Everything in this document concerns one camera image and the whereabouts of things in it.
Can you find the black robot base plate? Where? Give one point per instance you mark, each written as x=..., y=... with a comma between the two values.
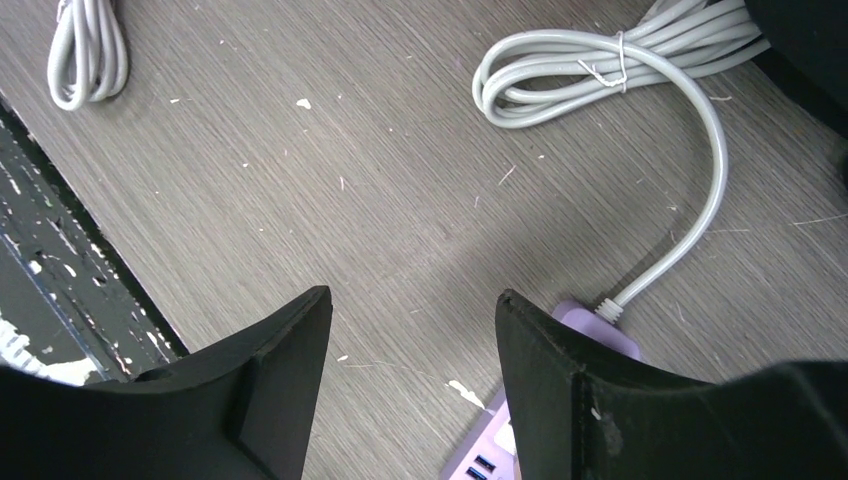
x=71, y=310

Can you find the black t-shirt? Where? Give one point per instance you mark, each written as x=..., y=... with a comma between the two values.
x=807, y=57

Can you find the purple power strip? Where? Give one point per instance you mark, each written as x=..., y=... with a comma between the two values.
x=488, y=451

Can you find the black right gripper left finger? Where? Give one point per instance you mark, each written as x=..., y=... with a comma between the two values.
x=241, y=408

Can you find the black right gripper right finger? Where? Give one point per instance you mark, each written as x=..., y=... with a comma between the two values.
x=584, y=406

